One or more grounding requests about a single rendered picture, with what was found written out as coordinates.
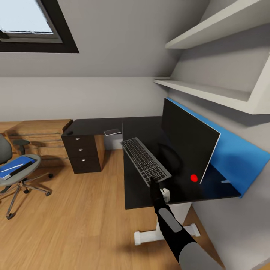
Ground notebook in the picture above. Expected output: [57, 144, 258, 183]
[104, 129, 120, 136]

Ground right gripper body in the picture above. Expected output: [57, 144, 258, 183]
[150, 182, 164, 203]

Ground monitor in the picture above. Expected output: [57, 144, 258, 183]
[158, 98, 221, 184]

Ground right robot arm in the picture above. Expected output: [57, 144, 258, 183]
[150, 177, 225, 270]

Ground folder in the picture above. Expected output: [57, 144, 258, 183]
[0, 156, 34, 180]

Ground swivel chair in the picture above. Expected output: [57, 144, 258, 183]
[0, 133, 53, 220]

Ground keyboard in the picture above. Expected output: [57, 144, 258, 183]
[120, 137, 172, 187]

